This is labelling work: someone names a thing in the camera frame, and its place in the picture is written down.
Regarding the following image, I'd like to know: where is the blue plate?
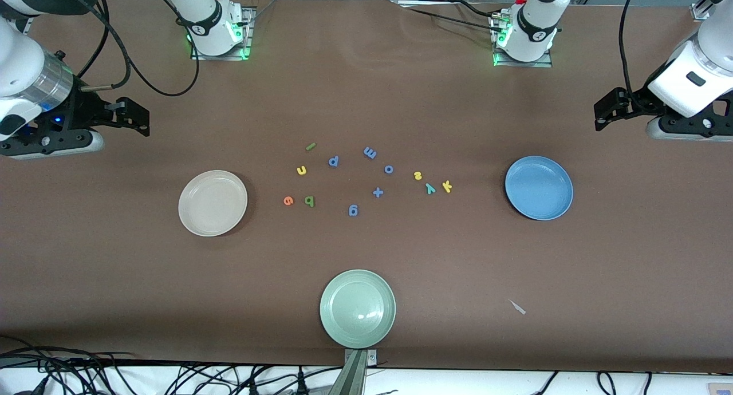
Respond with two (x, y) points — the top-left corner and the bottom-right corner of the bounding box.
(505, 156), (574, 221)

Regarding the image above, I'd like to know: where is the beige brown plate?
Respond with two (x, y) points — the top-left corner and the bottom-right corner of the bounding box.
(178, 170), (249, 237)

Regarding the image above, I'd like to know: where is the brown table cover sheet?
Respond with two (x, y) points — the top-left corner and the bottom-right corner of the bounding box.
(0, 0), (733, 374)

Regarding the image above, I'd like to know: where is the pale green plate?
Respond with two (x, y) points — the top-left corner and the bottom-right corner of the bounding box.
(320, 270), (397, 349)

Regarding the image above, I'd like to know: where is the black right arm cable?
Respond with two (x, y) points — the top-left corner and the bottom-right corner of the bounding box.
(74, 0), (201, 97)

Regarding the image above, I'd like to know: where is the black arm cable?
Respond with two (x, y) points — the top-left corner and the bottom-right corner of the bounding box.
(74, 0), (201, 97)
(618, 0), (651, 106)

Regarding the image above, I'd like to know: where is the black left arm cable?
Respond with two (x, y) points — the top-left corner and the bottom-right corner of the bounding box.
(618, 0), (651, 106)

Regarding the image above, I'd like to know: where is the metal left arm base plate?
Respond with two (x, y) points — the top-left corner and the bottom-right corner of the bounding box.
(492, 11), (554, 68)

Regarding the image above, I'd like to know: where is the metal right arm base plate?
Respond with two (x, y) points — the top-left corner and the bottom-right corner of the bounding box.
(190, 6), (254, 61)

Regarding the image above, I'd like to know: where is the black cable on table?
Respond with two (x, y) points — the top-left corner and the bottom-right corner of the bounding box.
(398, 0), (505, 32)

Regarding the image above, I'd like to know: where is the black cable tangle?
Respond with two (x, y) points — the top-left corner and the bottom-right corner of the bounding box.
(0, 335), (135, 395)
(172, 362), (344, 395)

